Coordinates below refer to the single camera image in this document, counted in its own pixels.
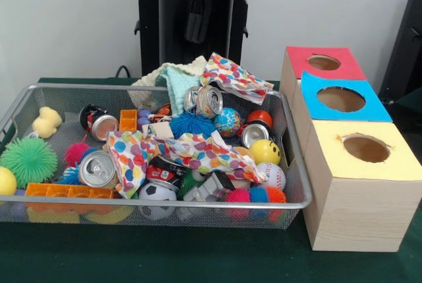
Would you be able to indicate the silver and blue can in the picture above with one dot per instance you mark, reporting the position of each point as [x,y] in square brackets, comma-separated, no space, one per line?
[206,100]

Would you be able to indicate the mint green cloth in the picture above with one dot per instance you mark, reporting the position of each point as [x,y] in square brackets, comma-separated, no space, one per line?
[178,84]

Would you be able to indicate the large polka dot cloth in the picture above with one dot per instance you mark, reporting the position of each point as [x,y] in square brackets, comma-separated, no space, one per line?
[234,75]

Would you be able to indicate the cream muslin cloth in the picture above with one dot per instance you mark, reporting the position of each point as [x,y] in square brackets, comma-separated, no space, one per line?
[148,75]

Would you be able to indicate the crushed red black can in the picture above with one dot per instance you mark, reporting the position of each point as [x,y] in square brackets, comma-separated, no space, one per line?
[101,125]

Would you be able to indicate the shallow clear bin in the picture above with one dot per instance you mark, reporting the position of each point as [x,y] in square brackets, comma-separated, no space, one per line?
[198,221]

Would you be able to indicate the wooden box with three holes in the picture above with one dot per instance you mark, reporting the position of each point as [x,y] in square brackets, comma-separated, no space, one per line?
[356,204]

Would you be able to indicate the red ball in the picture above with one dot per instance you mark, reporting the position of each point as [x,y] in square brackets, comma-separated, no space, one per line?
[261,117]

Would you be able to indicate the yellow smiley ball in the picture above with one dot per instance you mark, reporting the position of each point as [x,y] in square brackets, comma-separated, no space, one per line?
[265,151]

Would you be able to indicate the white baseball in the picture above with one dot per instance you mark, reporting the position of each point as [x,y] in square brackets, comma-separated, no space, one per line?
[273,176]

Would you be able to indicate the rainbow spiky toy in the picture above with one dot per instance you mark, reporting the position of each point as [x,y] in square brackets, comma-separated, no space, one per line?
[262,194]

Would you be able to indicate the black and white soccer ball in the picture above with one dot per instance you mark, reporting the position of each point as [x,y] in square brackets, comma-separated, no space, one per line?
[157,194]

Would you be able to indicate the small polka dot cloth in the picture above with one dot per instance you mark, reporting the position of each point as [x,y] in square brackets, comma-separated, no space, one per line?
[128,157]

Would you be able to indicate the crushed silver can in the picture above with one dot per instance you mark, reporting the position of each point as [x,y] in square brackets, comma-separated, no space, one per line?
[97,169]

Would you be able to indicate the yellow rubber duck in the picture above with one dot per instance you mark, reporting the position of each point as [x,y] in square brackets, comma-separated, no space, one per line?
[47,122]

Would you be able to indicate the large green spiky ball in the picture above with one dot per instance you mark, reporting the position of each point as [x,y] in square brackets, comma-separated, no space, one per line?
[28,161]

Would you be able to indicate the black flat panel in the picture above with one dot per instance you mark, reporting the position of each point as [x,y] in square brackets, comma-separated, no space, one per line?
[405,45]

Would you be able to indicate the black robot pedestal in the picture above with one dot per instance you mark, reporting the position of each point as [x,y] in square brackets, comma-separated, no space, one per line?
[171,39]

